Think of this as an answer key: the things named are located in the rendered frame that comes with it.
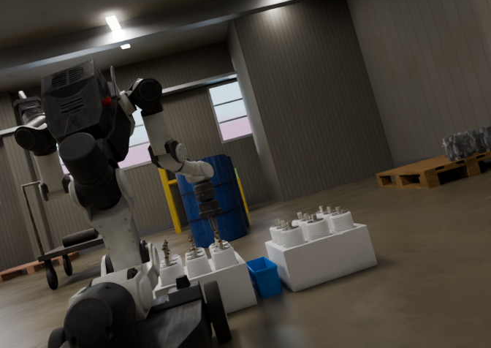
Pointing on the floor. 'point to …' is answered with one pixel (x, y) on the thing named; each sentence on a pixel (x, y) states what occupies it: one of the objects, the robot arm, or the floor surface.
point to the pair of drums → (222, 186)
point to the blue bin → (264, 276)
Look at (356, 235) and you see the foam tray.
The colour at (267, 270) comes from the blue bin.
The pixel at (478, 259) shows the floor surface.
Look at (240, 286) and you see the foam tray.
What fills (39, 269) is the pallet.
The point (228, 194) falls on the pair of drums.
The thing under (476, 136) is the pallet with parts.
